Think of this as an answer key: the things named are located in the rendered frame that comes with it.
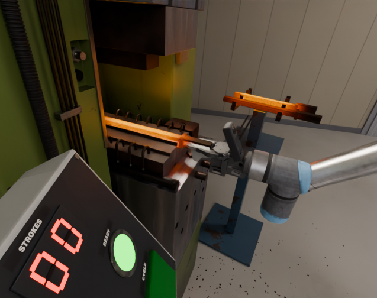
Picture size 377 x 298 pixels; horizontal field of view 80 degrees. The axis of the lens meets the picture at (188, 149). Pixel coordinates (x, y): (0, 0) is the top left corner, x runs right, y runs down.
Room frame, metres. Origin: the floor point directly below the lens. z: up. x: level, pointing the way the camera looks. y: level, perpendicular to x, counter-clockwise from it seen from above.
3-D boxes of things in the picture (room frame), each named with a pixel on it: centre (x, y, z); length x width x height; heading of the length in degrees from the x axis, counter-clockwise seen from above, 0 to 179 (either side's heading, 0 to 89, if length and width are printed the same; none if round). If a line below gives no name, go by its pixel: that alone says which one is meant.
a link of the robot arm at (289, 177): (0.53, -0.29, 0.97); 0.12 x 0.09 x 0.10; 71
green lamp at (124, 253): (0.17, 0.07, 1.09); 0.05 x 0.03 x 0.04; 161
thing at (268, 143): (1.12, -0.36, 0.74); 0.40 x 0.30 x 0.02; 154
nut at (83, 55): (0.49, 0.25, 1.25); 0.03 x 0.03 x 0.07; 71
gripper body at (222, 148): (0.59, -0.13, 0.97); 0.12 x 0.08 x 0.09; 71
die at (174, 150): (0.69, 0.23, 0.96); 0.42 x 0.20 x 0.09; 71
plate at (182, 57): (0.96, 0.05, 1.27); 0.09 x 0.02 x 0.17; 161
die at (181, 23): (0.69, 0.23, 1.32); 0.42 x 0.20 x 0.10; 71
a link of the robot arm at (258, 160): (0.56, -0.21, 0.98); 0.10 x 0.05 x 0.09; 161
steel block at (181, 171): (0.75, 0.22, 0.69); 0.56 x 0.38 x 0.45; 71
